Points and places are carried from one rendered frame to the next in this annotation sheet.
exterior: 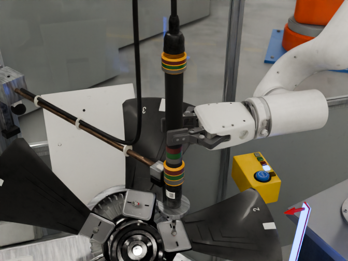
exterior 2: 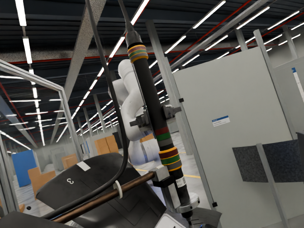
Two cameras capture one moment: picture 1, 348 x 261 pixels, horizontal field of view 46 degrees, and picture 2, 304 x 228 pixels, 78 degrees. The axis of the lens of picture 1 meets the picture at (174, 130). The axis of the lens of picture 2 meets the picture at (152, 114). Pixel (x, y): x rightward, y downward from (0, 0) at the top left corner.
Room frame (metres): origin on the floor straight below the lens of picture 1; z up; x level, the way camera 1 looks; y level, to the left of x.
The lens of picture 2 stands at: (0.55, 0.42, 1.46)
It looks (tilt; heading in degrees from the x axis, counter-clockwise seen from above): 3 degrees up; 284
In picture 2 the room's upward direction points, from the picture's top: 17 degrees counter-clockwise
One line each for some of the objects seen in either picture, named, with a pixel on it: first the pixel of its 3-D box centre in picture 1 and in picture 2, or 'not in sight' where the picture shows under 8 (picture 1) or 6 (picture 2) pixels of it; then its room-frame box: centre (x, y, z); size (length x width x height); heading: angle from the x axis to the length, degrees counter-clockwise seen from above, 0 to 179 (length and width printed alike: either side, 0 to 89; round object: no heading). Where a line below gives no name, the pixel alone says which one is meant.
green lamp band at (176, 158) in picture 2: (174, 171); (170, 158); (0.65, 0.00, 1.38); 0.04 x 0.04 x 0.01
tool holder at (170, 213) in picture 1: (170, 189); (174, 185); (0.66, 0.01, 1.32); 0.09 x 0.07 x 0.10; 50
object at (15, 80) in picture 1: (6, 85); not in sight; (1.05, 0.48, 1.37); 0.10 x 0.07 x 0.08; 50
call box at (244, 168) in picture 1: (254, 179); not in sight; (1.03, -0.27, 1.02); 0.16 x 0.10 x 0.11; 15
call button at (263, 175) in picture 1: (262, 175); not in sight; (0.99, -0.28, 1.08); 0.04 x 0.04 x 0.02
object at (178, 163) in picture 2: (174, 176); (172, 164); (0.65, 0.00, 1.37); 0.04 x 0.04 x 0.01
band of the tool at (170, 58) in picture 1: (174, 62); (138, 55); (0.65, 0.00, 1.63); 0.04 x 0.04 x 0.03
